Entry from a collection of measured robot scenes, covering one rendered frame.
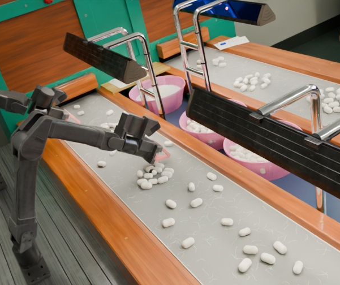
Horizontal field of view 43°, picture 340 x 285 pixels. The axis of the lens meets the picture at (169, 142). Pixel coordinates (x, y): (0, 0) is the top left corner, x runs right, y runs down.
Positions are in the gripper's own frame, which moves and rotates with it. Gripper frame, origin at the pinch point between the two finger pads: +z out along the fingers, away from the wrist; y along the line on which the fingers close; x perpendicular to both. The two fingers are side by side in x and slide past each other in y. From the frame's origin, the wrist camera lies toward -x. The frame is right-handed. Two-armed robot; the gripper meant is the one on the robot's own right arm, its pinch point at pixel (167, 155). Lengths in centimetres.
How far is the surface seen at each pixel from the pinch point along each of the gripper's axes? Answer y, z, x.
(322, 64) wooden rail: 7, 62, -54
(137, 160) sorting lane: 8.8, -5.0, 6.6
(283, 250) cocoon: -58, -2, 2
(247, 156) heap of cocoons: -19.8, 15.3, -11.1
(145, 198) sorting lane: -13.0, -11.5, 12.3
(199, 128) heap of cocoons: 8.9, 15.7, -11.3
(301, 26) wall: 177, 220, -112
